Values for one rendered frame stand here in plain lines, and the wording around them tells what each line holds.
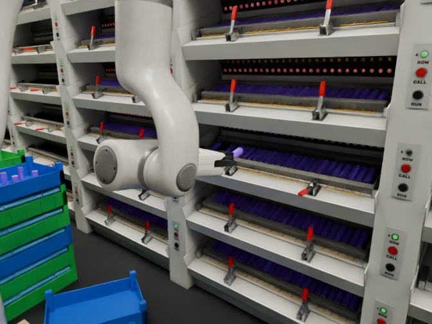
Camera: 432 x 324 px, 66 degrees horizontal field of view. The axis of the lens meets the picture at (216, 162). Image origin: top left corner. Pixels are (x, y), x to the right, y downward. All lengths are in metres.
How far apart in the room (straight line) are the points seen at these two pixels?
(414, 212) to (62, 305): 1.13
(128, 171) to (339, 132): 0.51
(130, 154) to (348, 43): 0.53
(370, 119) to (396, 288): 0.39
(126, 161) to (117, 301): 0.86
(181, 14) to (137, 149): 0.63
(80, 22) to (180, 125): 1.26
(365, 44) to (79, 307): 1.18
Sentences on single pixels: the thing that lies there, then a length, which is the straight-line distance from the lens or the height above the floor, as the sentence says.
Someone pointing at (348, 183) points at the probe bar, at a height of 0.53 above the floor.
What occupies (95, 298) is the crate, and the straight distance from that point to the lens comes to 1.37.
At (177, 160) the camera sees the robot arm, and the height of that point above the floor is 0.67.
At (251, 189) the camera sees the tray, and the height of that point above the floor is 0.46.
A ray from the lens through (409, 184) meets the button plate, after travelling 0.81.
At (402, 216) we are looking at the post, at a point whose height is 0.49.
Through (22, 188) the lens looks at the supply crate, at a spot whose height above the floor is 0.43.
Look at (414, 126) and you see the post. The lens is 0.79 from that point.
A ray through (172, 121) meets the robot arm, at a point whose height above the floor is 0.73.
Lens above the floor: 0.80
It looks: 16 degrees down
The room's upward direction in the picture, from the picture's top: straight up
